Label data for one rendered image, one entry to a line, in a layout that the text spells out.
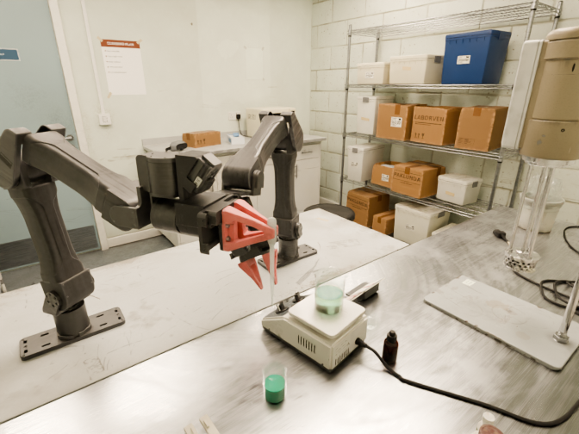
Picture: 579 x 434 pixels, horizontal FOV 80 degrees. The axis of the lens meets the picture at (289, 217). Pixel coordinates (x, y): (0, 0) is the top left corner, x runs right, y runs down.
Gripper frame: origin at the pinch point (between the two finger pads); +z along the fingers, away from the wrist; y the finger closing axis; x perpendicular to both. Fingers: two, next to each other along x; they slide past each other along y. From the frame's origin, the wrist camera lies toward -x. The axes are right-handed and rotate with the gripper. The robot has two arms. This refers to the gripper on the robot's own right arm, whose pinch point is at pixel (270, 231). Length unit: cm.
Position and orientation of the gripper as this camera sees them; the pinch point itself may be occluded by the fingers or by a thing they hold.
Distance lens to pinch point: 51.2
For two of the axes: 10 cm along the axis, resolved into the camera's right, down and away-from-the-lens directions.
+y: 3.4, -3.4, 8.8
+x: -0.2, 9.3, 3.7
